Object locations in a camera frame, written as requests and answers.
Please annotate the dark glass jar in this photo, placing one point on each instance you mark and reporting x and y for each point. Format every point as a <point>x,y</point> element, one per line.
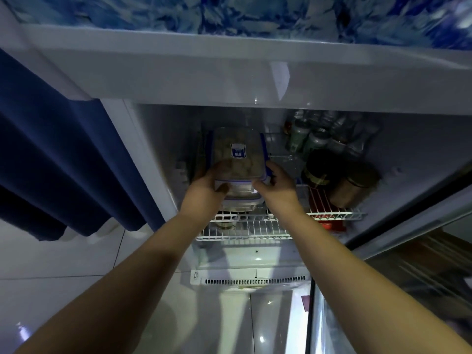
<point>322,171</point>

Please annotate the small red can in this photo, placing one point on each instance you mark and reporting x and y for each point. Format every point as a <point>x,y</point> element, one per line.
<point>287,128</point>

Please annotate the clear blue-clipped plastic container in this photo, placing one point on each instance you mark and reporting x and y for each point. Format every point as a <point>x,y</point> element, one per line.
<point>221,136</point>
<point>239,204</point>

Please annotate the person's left hand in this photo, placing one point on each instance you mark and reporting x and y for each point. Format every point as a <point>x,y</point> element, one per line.
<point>203,199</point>

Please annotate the person's left forearm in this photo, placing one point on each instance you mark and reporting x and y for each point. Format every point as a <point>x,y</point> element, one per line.
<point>118,291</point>

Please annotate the group of cans and jars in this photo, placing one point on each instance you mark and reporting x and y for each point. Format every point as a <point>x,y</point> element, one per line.
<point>350,129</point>

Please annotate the gold round tin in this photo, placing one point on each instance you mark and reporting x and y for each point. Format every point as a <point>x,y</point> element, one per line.
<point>354,186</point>

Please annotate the glass refrigerator door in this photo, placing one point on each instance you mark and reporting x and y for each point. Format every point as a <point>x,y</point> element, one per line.
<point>405,283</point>

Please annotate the green drink can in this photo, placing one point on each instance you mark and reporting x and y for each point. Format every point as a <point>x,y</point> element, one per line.
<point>299,136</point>
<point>316,143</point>

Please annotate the white display refrigerator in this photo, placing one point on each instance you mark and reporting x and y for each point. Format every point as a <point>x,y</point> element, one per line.
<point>184,70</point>

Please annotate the person's right hand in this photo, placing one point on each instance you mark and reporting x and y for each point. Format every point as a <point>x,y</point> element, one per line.
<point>282,191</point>

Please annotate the pile of pale food cubes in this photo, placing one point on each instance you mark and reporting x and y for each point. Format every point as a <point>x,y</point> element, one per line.
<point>247,167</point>

